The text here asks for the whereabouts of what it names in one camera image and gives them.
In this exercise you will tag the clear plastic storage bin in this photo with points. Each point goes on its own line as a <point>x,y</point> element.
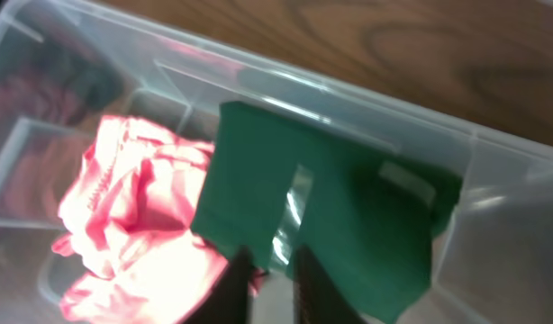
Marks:
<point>464,85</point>

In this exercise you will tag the pink crumpled cloth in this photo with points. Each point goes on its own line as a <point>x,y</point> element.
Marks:
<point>128,215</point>

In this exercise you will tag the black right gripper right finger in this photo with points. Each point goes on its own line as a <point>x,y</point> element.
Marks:
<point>317,300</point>

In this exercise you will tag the green cloth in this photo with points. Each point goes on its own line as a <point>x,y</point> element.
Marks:
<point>275,184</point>

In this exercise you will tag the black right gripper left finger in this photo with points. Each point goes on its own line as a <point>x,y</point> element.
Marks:
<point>228,301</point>

